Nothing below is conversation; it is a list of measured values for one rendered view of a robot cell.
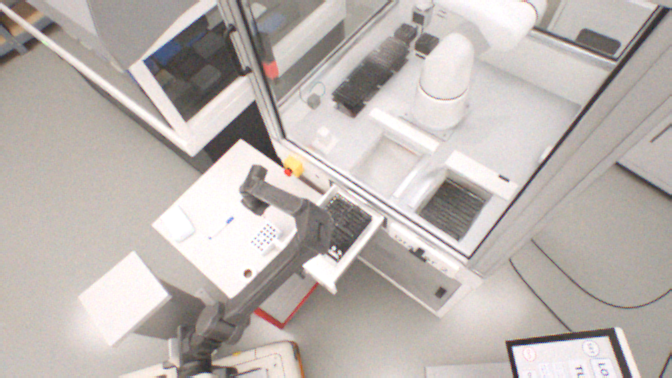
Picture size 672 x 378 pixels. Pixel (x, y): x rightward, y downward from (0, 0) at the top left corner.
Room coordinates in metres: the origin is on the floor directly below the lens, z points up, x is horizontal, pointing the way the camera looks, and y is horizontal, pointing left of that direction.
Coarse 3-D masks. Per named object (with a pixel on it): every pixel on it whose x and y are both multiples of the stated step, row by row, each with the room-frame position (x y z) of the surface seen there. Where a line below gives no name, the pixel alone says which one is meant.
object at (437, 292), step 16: (304, 176) 0.90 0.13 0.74; (320, 192) 0.84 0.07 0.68; (384, 240) 0.56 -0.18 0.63; (368, 256) 0.63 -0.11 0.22; (384, 256) 0.56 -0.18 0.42; (400, 256) 0.50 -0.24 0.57; (384, 272) 0.55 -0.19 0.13; (400, 272) 0.48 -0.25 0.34; (416, 272) 0.43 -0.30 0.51; (432, 272) 0.38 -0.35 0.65; (400, 288) 0.46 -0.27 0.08; (416, 288) 0.40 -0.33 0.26; (432, 288) 0.35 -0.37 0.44; (448, 288) 0.31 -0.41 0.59; (464, 288) 0.27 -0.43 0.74; (432, 304) 0.32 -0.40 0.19; (448, 304) 0.27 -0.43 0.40
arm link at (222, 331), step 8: (216, 328) 0.18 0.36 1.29; (224, 328) 0.18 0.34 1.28; (232, 328) 0.18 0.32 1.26; (200, 336) 0.17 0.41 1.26; (208, 336) 0.17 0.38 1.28; (216, 336) 0.16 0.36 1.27; (224, 336) 0.16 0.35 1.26; (200, 344) 0.15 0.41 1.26; (208, 344) 0.15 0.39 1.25; (216, 344) 0.15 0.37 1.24
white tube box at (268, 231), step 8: (264, 224) 0.67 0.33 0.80; (272, 224) 0.66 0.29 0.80; (264, 232) 0.63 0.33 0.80; (272, 232) 0.63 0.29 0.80; (280, 232) 0.62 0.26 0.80; (256, 240) 0.60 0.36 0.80; (264, 240) 0.60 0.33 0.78; (272, 240) 0.59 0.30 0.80; (256, 248) 0.57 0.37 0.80; (264, 248) 0.56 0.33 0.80; (264, 256) 0.54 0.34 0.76
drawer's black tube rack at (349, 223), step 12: (336, 204) 0.66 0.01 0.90; (348, 204) 0.64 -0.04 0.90; (336, 216) 0.62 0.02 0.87; (348, 216) 0.59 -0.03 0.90; (360, 216) 0.60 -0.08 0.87; (372, 216) 0.58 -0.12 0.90; (336, 228) 0.56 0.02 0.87; (348, 228) 0.55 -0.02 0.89; (360, 228) 0.54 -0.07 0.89; (336, 240) 0.51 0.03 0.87; (348, 240) 0.50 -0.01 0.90; (336, 252) 0.46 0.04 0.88
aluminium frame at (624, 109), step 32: (224, 0) 0.97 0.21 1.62; (256, 64) 0.95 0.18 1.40; (640, 64) 0.30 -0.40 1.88; (256, 96) 0.99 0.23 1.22; (608, 96) 0.30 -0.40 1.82; (640, 96) 0.28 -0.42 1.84; (576, 128) 0.31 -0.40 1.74; (608, 128) 0.28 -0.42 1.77; (640, 128) 0.26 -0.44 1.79; (544, 160) 0.32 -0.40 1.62; (576, 160) 0.28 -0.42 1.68; (608, 160) 0.26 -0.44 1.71; (352, 192) 0.67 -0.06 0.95; (544, 192) 0.29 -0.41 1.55; (576, 192) 0.25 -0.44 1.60; (416, 224) 0.47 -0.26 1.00; (512, 224) 0.29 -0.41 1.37; (544, 224) 0.25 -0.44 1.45; (448, 256) 0.35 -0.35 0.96; (480, 256) 0.30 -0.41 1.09
